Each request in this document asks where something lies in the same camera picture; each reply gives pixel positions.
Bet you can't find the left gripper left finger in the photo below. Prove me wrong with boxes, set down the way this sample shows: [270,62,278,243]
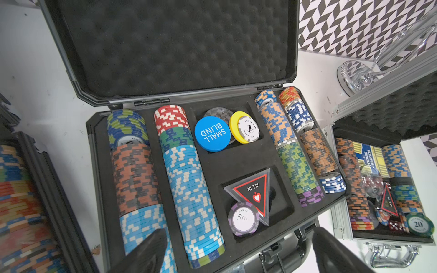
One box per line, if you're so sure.
[109,229,167,273]

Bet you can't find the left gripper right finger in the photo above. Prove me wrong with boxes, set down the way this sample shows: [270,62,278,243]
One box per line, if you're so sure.
[312,227,374,273]

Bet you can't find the silver aluminium poker case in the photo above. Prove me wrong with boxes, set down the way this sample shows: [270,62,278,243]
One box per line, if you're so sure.
[324,48,437,269]

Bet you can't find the green 20 poker chip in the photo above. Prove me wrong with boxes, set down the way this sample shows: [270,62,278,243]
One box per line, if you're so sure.
[406,213,435,237]

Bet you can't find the purple white poker chip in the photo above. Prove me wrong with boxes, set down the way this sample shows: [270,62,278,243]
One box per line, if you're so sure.
[228,201,260,237]

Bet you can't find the left black poker case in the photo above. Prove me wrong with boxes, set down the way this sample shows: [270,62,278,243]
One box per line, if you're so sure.
[1,97,99,273]

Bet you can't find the black poker case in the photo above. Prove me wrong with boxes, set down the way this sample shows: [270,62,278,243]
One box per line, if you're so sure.
[1,97,99,273]
[41,1,344,273]

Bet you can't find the middle black poker case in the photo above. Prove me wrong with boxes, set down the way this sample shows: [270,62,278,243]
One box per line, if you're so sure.
[41,1,344,273]

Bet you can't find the triangular all in marker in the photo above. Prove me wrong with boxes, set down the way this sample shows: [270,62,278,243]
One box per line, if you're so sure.
[224,169,271,226]

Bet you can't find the playing card deck box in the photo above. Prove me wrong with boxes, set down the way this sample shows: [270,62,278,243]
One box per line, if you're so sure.
[353,142,390,178]

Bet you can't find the blue small blind button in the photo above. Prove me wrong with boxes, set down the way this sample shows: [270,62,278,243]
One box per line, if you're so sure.
[195,117,231,152]

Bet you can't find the yellow white dealer chip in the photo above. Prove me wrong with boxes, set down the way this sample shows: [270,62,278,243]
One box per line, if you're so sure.
[229,111,260,144]

